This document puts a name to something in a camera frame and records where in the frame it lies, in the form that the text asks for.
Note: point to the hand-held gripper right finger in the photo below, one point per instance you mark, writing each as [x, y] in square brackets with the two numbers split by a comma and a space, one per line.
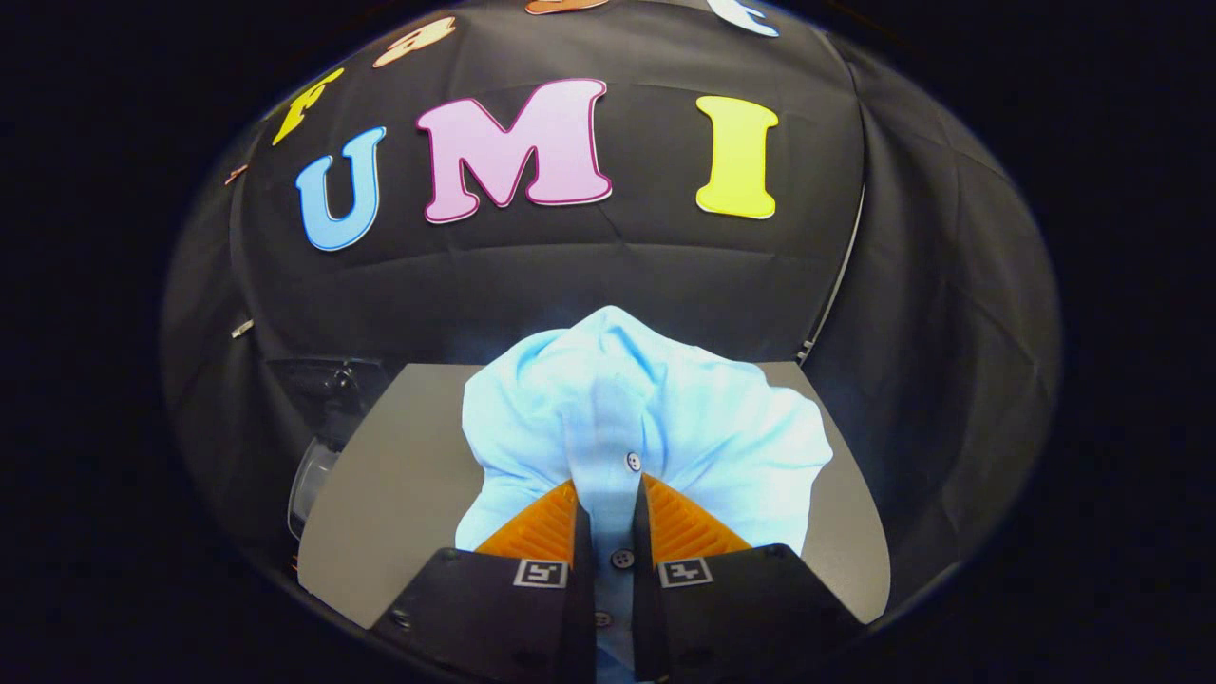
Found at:
[644, 589]

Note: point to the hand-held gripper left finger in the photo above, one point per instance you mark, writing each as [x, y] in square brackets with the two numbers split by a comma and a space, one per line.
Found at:
[581, 589]

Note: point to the light blue shirt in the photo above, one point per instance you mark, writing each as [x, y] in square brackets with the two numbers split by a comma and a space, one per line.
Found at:
[703, 418]

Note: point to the dark grey washing machine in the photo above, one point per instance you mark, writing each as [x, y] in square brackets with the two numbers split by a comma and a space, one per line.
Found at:
[328, 389]

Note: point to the black backdrop cloth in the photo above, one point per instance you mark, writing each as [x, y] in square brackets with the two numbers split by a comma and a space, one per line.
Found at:
[617, 266]

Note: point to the white clip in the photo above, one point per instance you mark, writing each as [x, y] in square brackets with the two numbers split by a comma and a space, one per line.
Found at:
[242, 329]

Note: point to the pink clip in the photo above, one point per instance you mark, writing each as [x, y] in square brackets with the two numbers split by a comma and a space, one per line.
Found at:
[236, 174]

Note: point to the white frame pole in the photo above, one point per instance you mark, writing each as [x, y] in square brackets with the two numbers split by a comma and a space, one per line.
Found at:
[836, 275]

